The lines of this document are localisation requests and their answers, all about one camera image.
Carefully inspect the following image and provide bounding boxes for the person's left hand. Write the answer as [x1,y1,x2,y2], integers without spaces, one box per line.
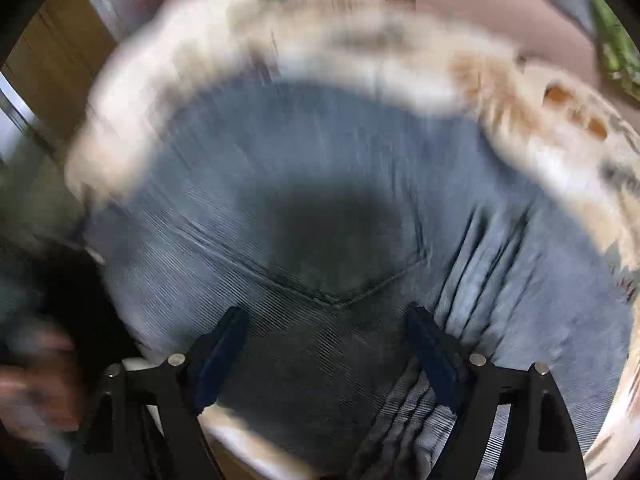
[0,330,88,443]

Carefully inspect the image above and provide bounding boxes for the wooden cabinet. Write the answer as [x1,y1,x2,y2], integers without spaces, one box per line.
[2,0,118,161]

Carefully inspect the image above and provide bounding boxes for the blue denim pants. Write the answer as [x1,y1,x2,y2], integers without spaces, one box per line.
[82,77,633,480]

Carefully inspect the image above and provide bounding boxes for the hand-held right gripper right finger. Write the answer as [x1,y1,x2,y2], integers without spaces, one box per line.
[404,305,588,480]

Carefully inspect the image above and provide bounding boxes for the leaf print blanket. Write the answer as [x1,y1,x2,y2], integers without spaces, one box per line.
[65,0,640,480]

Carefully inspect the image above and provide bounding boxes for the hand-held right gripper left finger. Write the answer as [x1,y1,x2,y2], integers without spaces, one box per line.
[65,305,251,480]

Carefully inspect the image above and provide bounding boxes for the green patterned cloth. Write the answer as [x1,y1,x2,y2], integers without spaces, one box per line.
[590,0,640,86]

